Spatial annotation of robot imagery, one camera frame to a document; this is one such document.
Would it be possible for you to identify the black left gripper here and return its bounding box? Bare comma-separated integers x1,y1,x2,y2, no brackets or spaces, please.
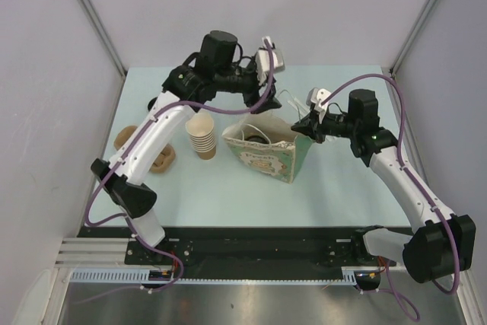
213,59,281,113

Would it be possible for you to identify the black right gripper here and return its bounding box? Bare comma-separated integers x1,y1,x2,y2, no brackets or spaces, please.
291,108,358,144

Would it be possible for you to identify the black plastic cup lid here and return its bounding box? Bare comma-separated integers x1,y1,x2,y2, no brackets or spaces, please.
244,135,269,145

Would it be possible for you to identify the printed green paper bag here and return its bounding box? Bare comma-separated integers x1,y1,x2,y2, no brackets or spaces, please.
221,111,314,183

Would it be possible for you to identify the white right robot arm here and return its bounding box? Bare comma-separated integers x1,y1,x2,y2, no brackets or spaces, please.
291,88,476,288

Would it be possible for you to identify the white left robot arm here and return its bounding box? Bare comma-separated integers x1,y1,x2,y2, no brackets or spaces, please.
91,30,285,264

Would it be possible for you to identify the white wrapped straw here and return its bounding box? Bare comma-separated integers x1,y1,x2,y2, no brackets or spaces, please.
287,100,302,120

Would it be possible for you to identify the stack of brown paper cups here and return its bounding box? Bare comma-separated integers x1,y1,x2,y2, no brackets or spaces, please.
185,110,216,160

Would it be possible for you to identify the brown pulp cup carrier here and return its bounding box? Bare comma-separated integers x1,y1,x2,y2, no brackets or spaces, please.
113,126,177,174

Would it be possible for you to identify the black lid stack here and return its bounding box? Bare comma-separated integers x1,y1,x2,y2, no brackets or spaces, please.
147,97,157,110

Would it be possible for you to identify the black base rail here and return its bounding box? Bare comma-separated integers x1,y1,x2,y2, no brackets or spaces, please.
75,225,412,292

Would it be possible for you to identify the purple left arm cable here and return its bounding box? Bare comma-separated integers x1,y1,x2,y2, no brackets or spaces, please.
75,41,279,303

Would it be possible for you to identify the white slotted cable duct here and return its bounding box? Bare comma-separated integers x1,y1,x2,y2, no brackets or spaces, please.
71,268,357,285

